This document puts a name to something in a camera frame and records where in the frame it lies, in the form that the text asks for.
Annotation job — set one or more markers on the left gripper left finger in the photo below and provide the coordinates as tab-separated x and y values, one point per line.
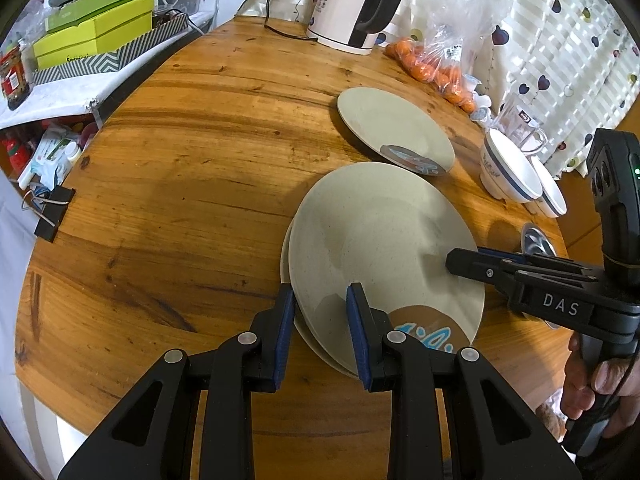
273	329

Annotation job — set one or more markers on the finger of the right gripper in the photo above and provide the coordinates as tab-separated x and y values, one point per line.
513	256
471	264

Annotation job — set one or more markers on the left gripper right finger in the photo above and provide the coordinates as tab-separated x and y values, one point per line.
376	360

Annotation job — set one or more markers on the white bowl blue rim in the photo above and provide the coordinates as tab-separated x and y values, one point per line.
551	203
505	172

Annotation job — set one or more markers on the beige plate with logo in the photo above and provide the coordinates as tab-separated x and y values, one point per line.
397	130

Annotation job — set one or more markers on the person's right hand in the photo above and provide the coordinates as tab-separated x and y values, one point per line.
581	386

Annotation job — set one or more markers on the small stainless steel dish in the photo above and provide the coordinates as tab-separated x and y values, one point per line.
535	242

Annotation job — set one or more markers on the clear glass mug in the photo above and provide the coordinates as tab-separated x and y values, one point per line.
517	122

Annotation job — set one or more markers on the black binder clip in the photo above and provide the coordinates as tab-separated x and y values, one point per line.
53	211

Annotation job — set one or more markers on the bag of oranges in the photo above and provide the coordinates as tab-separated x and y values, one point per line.
442	50

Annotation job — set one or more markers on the white medicine box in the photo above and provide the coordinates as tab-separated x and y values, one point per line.
54	157

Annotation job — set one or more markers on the white electric kettle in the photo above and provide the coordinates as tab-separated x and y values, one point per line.
350	26

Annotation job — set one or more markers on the white side shelf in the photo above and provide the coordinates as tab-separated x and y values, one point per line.
85	94

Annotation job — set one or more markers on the chevron pattern box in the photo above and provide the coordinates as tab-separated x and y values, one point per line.
113	61

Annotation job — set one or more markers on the lower green box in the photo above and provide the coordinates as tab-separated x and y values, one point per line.
103	33

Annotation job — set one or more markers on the green box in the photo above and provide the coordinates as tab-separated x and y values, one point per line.
103	33
76	11

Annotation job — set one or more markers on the red labelled jar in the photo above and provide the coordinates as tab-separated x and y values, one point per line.
14	83

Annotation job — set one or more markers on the upper green box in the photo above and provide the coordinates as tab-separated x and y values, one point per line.
76	11

